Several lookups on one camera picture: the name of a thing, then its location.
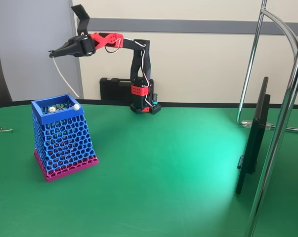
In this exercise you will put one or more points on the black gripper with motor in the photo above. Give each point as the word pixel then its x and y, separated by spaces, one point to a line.
pixel 73 47

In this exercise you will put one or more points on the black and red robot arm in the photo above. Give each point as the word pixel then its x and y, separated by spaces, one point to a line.
pixel 139 61

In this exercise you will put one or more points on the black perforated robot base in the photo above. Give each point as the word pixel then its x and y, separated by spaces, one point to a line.
pixel 155 108

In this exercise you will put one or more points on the blue and pink mesh basket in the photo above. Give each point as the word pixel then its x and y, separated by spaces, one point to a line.
pixel 57 116

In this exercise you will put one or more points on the black plastic tool case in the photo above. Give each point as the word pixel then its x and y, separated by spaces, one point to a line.
pixel 116 89

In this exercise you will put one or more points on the green cloth with black rim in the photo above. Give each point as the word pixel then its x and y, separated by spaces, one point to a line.
pixel 151 185

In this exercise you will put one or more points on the clear plastic clamp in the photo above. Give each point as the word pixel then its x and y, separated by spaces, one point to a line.
pixel 247 123

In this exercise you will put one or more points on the chrome tube stand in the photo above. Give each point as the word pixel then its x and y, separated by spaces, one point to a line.
pixel 259 197

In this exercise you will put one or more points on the grey wall rail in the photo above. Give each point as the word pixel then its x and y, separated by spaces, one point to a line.
pixel 213 26

